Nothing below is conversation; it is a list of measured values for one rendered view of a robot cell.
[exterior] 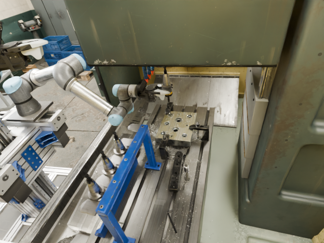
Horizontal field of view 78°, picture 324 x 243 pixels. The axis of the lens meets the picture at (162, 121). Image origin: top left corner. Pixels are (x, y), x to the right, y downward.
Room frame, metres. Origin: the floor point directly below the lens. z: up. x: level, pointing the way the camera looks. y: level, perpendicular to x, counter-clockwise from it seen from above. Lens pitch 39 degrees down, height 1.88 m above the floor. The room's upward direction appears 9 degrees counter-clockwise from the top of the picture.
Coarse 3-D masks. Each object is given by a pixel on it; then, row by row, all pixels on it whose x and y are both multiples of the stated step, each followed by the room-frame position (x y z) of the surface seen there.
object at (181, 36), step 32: (64, 0) 0.75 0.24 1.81; (96, 0) 0.71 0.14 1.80; (128, 0) 0.67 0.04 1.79; (160, 0) 0.63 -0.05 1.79; (192, 0) 0.60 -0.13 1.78; (224, 0) 0.57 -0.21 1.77; (256, 0) 0.54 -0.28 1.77; (288, 0) 0.52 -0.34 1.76; (96, 32) 0.72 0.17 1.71; (128, 32) 0.68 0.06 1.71; (160, 32) 0.64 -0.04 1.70; (192, 32) 0.60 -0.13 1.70; (224, 32) 0.57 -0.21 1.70; (256, 32) 0.54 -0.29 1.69; (96, 64) 0.74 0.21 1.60; (128, 64) 0.69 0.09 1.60; (160, 64) 0.64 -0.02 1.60; (192, 64) 0.60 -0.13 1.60; (224, 64) 0.57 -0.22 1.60; (256, 64) 0.53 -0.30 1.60
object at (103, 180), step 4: (100, 176) 0.52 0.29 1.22; (104, 176) 0.52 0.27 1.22; (108, 176) 0.51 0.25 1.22; (112, 176) 0.51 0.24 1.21; (96, 180) 0.50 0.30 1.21; (100, 180) 0.50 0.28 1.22; (104, 180) 0.50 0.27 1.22; (108, 180) 0.49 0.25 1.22; (104, 184) 0.48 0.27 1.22; (108, 184) 0.47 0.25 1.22
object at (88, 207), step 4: (88, 200) 0.42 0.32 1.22; (92, 200) 0.42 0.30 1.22; (84, 204) 0.40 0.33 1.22; (88, 204) 0.40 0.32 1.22; (92, 204) 0.40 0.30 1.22; (96, 204) 0.40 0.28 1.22; (84, 208) 0.39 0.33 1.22; (88, 208) 0.39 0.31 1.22; (92, 208) 0.38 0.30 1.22; (84, 212) 0.37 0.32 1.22; (88, 212) 0.37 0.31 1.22; (92, 212) 0.37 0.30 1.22
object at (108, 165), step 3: (102, 159) 0.54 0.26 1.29; (105, 159) 0.54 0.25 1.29; (108, 159) 0.55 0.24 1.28; (102, 162) 0.54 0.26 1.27; (105, 162) 0.53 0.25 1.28; (108, 162) 0.54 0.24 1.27; (111, 162) 0.55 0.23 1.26; (105, 165) 0.53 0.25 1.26; (108, 165) 0.53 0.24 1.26; (111, 165) 0.54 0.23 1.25; (105, 168) 0.53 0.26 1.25; (108, 168) 0.53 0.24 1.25; (111, 168) 0.53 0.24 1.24; (105, 171) 0.53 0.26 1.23; (108, 171) 0.53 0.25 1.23; (111, 171) 0.53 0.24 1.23
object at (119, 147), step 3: (114, 141) 0.64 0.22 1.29; (117, 141) 0.64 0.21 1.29; (120, 141) 0.64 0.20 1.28; (117, 144) 0.63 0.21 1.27; (120, 144) 0.64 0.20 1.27; (117, 147) 0.63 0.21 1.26; (120, 147) 0.63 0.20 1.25; (123, 147) 0.64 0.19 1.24; (117, 150) 0.63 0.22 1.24; (120, 150) 0.63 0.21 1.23; (123, 150) 0.63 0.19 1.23
